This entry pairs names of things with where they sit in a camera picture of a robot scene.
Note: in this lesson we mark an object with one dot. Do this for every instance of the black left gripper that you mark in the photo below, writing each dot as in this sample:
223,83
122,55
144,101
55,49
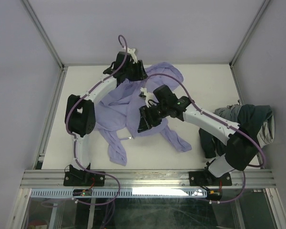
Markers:
140,73

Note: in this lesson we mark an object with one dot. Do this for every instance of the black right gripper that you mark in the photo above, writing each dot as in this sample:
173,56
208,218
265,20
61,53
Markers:
147,121

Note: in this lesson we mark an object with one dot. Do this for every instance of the lilac purple jacket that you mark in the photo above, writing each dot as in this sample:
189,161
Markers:
120,109

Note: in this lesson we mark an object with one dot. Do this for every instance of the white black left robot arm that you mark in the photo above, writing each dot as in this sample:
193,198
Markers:
80,111

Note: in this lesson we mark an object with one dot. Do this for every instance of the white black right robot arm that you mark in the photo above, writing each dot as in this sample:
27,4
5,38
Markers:
240,141

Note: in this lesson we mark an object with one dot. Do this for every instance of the dark green grey jacket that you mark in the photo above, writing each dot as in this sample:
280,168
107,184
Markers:
260,117

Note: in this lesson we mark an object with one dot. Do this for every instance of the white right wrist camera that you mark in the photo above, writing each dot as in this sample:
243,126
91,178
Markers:
147,96

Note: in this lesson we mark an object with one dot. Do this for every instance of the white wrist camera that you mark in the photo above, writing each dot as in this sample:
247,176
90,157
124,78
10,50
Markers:
147,96
132,52

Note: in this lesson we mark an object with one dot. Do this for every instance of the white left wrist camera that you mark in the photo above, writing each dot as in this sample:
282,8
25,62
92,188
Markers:
132,52

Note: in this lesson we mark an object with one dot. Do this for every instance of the white slotted cable duct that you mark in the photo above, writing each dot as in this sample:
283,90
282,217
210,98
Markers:
135,192

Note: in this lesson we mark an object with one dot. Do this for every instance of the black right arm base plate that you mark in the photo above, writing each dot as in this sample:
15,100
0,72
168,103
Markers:
205,178

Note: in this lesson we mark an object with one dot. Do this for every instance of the aluminium right frame post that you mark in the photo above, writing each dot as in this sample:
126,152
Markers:
249,32

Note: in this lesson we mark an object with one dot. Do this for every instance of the aluminium frame post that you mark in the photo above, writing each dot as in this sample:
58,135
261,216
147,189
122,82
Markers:
41,31
249,32

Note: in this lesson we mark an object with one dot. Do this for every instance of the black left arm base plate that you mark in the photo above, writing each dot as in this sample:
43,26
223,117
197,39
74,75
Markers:
79,178

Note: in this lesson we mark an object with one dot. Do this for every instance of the aluminium mounting rail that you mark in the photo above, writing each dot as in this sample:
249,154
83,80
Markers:
251,178

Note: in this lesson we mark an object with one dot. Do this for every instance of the aluminium left frame post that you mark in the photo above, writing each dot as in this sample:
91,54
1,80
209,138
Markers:
41,31

